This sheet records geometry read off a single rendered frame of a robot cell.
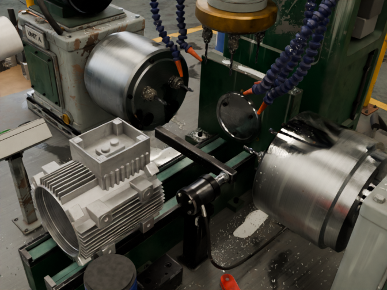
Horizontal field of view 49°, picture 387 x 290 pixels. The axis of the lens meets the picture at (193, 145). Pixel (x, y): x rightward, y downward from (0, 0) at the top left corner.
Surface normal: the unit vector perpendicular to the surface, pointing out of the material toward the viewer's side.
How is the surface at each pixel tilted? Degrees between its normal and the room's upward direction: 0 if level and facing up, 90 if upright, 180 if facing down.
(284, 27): 90
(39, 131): 51
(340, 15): 90
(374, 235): 90
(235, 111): 90
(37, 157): 0
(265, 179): 77
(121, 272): 0
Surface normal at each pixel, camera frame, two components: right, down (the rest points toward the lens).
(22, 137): 0.58, -0.18
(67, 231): 0.29, -0.60
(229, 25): -0.21, 0.57
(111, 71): -0.54, -0.15
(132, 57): -0.29, -0.52
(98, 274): 0.04, -0.80
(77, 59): 0.72, 0.43
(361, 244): -0.69, 0.40
